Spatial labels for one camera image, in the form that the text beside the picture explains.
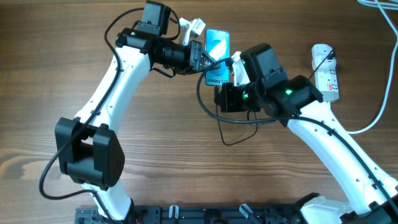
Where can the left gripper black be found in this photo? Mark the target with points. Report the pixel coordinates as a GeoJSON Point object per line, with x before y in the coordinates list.
{"type": "Point", "coordinates": [195, 53]}

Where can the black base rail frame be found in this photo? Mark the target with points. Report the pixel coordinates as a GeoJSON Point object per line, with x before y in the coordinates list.
{"type": "Point", "coordinates": [268, 214]}

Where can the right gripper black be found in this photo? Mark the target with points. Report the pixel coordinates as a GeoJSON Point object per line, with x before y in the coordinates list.
{"type": "Point", "coordinates": [229, 103]}

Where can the white power strip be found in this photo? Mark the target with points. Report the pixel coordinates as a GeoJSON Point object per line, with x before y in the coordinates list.
{"type": "Point", "coordinates": [326, 81]}

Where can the Galaxy smartphone cyan screen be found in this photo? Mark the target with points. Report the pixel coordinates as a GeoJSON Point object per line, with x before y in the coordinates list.
{"type": "Point", "coordinates": [217, 45]}

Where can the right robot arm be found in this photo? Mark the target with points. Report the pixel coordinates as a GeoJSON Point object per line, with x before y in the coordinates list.
{"type": "Point", "coordinates": [263, 85]}

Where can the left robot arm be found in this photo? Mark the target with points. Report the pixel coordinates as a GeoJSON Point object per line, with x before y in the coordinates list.
{"type": "Point", "coordinates": [88, 149]}

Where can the white USB charger plug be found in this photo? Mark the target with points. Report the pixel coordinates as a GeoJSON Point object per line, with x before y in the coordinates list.
{"type": "Point", "coordinates": [324, 62]}

